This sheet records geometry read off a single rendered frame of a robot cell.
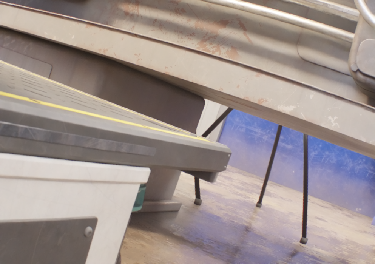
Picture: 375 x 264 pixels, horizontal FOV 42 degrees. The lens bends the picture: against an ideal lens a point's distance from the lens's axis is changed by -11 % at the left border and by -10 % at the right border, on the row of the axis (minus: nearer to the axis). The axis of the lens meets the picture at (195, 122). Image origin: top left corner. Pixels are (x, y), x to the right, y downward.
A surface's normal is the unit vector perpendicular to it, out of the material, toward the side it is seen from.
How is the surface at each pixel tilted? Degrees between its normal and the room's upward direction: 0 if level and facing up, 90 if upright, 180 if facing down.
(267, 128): 90
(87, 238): 90
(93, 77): 90
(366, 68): 90
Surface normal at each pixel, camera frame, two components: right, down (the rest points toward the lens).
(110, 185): 0.87, 0.32
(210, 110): -0.40, -0.12
